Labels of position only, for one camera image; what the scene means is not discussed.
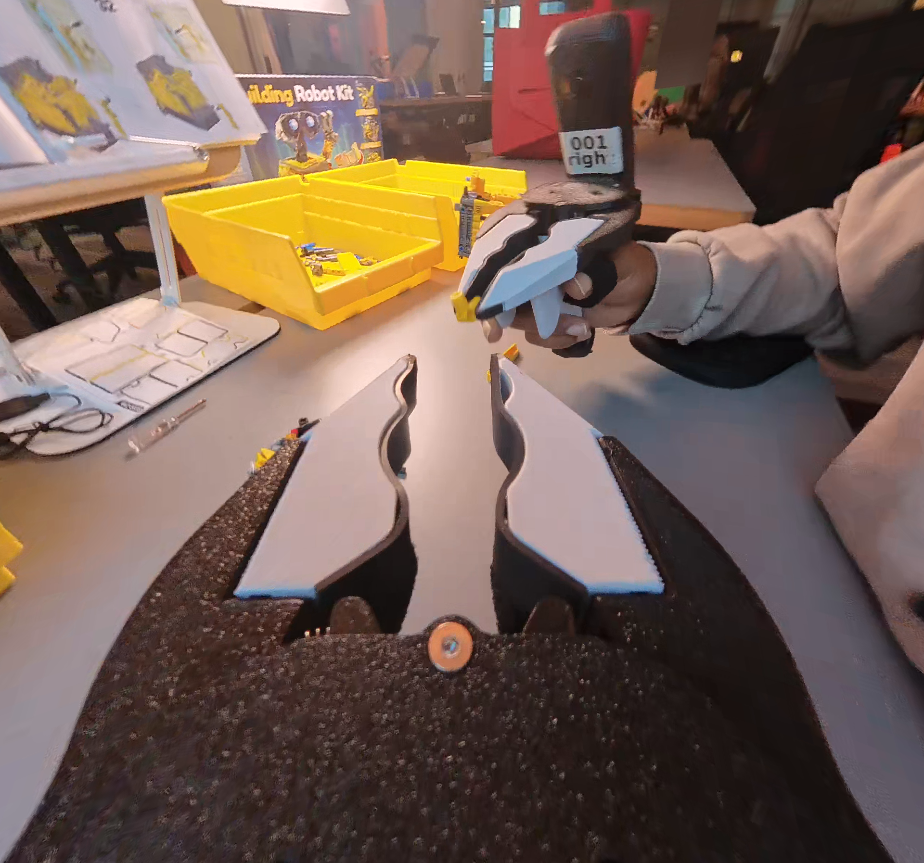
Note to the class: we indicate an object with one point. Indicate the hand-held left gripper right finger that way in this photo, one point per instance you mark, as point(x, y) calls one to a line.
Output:
point(577, 516)

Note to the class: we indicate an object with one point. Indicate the sticker sheet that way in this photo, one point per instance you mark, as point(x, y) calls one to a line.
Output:
point(130, 365)

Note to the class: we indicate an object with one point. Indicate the white book stand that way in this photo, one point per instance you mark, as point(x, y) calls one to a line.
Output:
point(238, 333)

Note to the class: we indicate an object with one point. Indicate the pile of small connector pins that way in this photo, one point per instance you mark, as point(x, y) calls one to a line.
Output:
point(303, 428)

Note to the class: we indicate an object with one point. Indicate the small yellow blue-pinned connector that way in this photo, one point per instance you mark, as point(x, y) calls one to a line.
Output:
point(465, 307)

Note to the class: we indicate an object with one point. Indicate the yellow plastic storage bin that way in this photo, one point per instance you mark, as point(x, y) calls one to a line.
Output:
point(433, 177)
point(7, 560)
point(238, 257)

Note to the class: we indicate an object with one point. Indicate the blue toy kit box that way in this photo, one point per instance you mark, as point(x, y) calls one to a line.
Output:
point(310, 127)

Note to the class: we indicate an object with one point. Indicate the red tote bag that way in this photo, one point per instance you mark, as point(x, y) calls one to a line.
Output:
point(520, 84)

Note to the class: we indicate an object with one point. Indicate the heap of grey blue pieces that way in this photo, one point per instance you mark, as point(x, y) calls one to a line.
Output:
point(332, 260)

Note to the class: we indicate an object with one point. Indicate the yellow toy robot model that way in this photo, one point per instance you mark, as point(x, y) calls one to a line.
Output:
point(473, 213)

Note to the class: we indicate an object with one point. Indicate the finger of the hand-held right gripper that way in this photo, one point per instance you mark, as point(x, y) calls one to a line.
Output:
point(491, 250)
point(548, 264)

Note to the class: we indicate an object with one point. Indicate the instruction booklet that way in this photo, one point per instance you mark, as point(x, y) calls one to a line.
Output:
point(108, 47)

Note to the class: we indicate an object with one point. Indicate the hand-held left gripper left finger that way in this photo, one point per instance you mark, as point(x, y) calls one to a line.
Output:
point(325, 516)

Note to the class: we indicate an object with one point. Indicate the yellow angled beam blue pins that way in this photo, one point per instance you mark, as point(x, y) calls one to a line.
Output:
point(511, 352)

